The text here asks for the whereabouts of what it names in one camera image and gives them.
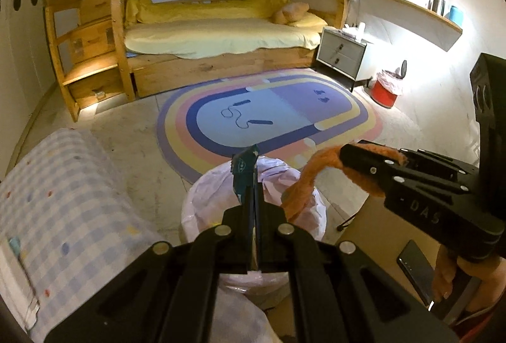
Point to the dark blue wrapper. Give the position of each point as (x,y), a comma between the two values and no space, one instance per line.
(243,169)

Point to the brown flat board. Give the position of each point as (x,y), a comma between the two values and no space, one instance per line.
(375,236)

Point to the wooden bunk bed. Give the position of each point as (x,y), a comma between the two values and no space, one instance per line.
(197,66)

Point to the wooden stair drawers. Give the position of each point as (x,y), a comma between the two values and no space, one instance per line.
(91,34)

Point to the white and blue carton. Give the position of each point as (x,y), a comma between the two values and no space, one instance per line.
(16,279)

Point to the steel thermos flask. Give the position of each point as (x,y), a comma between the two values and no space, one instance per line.
(437,3)

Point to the rainbow oval rug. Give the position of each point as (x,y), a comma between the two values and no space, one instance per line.
(276,109)

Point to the blue checkered tablecloth table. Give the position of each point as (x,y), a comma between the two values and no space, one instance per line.
(71,208)

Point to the white wardrobe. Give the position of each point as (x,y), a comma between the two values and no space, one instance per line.
(19,50)

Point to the long curved wall shelf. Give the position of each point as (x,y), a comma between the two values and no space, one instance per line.
(435,28)

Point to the tan plush toy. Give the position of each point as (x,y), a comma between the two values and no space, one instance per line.
(292,12)

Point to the orange fuzzy cloth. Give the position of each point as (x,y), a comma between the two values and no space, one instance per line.
(316,165)

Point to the red waste bin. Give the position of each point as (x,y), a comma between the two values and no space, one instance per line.
(381,96)

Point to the pale yellow bed sheet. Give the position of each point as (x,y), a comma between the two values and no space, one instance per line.
(217,36)

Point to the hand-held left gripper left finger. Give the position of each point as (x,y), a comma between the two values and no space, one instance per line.
(237,240)

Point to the light blue container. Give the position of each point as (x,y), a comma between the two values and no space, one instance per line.
(455,15)

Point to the black smartphone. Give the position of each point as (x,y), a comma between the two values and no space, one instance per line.
(415,271)

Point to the bin with white bag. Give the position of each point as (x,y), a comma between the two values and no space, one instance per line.
(205,200)

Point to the white tissue pack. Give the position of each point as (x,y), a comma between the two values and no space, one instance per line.
(355,28)

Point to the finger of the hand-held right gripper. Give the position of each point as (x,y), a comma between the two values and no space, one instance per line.
(363,161)

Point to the yellow quilt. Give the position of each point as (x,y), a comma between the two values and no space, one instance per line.
(197,10)

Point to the person's right hand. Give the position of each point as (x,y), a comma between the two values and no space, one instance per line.
(444,275)

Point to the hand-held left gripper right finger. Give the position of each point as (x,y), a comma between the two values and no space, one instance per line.
(272,240)

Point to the grey two-drawer nightstand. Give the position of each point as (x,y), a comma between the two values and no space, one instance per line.
(340,52)

